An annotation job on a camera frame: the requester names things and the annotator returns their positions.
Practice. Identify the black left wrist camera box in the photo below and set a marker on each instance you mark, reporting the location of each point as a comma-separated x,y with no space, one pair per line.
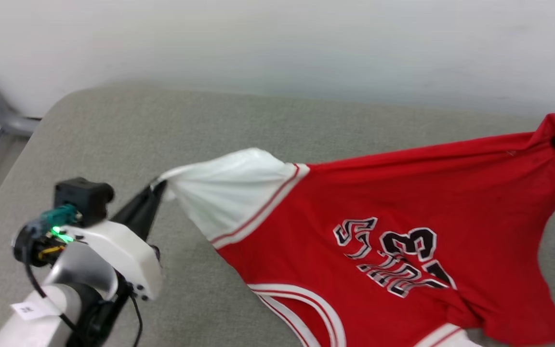
82,197

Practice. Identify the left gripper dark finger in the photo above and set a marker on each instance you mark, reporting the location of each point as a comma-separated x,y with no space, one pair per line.
140,205
148,222

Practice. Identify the red and white basketball jersey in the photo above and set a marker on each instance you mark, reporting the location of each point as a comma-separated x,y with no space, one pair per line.
403,193

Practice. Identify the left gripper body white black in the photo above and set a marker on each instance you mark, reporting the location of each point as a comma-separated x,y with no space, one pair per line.
133,260

